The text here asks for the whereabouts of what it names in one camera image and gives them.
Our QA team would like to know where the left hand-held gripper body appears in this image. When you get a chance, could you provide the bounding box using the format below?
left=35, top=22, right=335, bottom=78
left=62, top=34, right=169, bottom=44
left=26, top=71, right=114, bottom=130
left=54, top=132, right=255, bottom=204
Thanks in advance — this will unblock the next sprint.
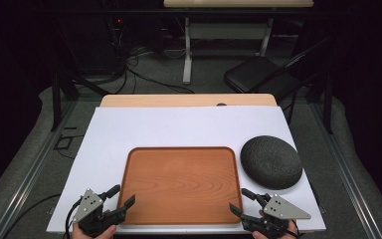
left=73, top=188, right=127, bottom=238

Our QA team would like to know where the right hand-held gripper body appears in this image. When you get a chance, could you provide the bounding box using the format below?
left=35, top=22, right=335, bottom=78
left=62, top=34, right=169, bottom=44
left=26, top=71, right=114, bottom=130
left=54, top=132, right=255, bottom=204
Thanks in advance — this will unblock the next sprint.
left=242, top=193, right=312, bottom=239

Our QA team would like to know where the person's right hand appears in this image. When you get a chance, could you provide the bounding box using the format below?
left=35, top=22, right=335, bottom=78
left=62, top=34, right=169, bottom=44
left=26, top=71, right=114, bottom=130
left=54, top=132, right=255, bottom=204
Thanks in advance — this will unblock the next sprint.
left=252, top=220, right=299, bottom=239

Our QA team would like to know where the person's left hand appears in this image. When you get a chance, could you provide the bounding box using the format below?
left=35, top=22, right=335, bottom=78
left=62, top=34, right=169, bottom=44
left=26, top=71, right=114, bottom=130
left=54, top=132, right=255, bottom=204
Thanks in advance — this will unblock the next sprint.
left=71, top=222, right=117, bottom=239

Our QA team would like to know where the brown wooden tray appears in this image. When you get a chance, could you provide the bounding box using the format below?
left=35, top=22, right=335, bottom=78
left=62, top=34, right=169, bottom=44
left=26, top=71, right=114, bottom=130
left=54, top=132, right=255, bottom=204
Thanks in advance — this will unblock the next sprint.
left=116, top=145, right=244, bottom=226

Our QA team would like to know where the white board sheet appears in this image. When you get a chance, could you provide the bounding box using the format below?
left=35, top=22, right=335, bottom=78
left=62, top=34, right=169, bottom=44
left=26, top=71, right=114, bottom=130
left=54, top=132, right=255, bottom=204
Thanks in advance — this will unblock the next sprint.
left=46, top=106, right=327, bottom=235

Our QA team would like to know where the black metal stand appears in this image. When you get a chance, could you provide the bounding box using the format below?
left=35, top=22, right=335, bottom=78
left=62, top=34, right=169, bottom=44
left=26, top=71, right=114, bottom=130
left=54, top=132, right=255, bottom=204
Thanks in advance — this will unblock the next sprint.
left=305, top=73, right=334, bottom=135
left=50, top=64, right=111, bottom=132

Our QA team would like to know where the black folding chair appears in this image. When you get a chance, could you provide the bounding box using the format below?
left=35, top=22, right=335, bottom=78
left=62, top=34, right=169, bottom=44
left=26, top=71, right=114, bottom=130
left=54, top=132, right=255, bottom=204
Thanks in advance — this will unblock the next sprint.
left=224, top=36, right=330, bottom=101

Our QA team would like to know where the dark computer with red light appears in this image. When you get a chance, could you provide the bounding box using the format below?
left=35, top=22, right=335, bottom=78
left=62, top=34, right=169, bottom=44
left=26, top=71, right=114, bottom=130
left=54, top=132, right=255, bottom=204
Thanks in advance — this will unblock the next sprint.
left=104, top=15, right=128, bottom=69

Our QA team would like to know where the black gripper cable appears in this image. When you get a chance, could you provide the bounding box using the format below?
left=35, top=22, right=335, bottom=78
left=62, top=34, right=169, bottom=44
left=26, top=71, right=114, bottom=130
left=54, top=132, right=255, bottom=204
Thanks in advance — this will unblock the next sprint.
left=64, top=198, right=83, bottom=239

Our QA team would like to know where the black floor cable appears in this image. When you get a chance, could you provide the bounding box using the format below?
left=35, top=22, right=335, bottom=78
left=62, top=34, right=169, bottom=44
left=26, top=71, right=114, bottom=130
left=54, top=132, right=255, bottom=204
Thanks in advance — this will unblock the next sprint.
left=0, top=193, right=62, bottom=239

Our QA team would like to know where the aluminium floor rail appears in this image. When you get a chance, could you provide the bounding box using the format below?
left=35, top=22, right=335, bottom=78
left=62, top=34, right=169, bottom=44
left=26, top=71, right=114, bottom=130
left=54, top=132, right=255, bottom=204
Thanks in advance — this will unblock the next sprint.
left=307, top=101, right=382, bottom=239
left=0, top=99, right=78, bottom=239

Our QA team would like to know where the bundle of black floor cables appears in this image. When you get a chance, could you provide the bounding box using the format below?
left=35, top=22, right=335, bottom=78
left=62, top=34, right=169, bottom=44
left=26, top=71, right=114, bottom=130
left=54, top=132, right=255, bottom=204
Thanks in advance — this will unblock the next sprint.
left=107, top=44, right=196, bottom=96

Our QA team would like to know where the white metal desk frame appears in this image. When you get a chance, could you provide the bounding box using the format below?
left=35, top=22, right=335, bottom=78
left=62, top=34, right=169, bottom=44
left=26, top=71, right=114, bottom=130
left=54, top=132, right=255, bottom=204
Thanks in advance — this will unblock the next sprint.
left=182, top=16, right=275, bottom=85

